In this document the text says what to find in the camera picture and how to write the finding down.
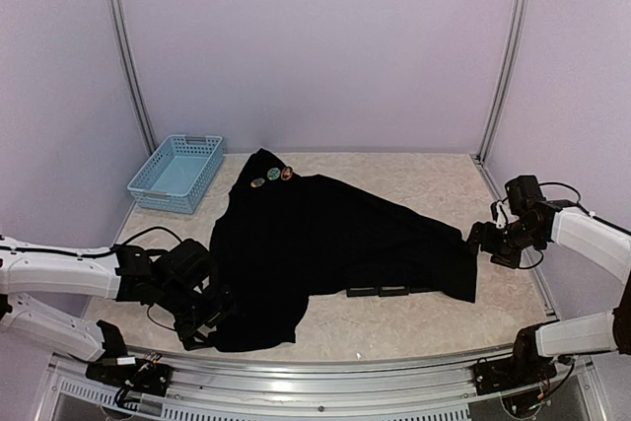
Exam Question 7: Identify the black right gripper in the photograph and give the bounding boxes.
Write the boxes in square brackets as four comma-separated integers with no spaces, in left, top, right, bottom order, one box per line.
[463,219,543,269]

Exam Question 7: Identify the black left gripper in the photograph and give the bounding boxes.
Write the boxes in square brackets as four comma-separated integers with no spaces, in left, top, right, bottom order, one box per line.
[158,279,245,351]

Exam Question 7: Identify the black garment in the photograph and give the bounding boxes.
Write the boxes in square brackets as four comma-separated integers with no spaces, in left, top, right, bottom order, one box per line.
[209,149,477,353]

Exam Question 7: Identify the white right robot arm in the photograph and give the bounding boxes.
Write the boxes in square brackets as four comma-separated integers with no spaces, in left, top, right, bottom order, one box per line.
[467,200,630,386]

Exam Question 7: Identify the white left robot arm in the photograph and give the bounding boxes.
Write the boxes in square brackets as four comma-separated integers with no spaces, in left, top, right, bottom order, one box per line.
[1,238,236,386]

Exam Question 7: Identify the green round brooch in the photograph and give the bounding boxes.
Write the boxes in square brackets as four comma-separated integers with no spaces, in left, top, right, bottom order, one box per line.
[267,168,280,180]

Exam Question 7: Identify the light blue plastic basket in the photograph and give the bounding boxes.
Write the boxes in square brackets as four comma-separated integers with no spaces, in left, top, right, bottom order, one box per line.
[127,134,224,215]

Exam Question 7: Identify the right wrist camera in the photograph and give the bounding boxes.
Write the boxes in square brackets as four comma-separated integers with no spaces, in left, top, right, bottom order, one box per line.
[491,175,544,229]

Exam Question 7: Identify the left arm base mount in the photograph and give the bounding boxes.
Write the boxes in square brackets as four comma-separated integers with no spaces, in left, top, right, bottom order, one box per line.
[85,320,173,409]

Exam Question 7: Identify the right aluminium corner post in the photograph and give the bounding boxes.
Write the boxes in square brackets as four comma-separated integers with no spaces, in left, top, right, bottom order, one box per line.
[476,0,528,167]

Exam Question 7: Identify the middle black square frame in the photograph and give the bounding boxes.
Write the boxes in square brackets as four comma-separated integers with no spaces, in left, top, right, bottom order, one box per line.
[378,286,410,298]

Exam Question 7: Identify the black square frame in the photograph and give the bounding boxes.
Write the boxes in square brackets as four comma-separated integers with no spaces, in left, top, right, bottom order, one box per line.
[378,286,410,298]
[346,287,380,298]

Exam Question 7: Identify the left black square frame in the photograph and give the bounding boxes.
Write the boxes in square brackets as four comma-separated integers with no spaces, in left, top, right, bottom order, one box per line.
[346,287,380,298]

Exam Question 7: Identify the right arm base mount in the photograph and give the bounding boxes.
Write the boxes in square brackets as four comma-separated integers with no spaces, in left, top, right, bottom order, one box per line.
[472,323,577,400]

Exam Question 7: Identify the front aluminium rail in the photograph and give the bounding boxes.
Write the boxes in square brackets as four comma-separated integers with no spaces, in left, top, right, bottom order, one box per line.
[46,341,597,421]

